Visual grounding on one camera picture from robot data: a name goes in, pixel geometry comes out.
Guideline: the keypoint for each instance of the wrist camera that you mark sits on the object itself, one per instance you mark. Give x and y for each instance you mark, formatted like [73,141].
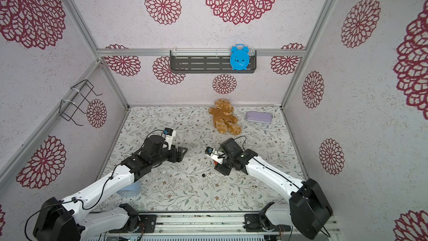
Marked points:
[170,134]
[216,155]

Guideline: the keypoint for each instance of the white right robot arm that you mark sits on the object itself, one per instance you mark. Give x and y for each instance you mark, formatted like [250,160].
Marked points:
[306,208]

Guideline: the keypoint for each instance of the purple rectangular case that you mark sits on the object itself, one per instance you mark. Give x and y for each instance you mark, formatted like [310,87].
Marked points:
[259,117]

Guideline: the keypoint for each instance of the brown teddy bear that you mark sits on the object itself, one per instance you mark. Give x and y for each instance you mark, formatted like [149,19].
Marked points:
[224,119]

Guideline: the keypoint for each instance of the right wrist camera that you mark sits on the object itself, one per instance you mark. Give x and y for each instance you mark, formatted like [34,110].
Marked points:
[216,155]

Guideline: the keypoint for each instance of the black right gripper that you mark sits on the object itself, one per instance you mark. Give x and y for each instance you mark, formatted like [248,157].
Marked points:
[221,164]

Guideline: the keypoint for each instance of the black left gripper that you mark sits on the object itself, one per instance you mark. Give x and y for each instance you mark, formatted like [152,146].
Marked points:
[180,156]

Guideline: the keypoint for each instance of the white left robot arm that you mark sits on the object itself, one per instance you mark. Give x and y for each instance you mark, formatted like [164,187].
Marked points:
[70,218]

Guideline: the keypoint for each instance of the blue alarm clock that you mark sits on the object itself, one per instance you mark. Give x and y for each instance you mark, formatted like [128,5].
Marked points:
[240,57]

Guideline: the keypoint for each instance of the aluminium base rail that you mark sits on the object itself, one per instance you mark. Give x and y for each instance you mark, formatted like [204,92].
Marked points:
[181,223]

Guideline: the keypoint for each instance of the black wire wall basket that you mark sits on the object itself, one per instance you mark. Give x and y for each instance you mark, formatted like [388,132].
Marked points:
[68,108]

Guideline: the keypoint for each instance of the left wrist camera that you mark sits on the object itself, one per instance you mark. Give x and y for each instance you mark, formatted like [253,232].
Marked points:
[170,134]

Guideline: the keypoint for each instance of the grey wall shelf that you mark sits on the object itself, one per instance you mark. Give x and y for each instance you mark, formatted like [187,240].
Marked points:
[204,64]

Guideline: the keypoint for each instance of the light blue cup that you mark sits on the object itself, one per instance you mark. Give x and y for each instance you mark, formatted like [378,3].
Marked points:
[130,190]

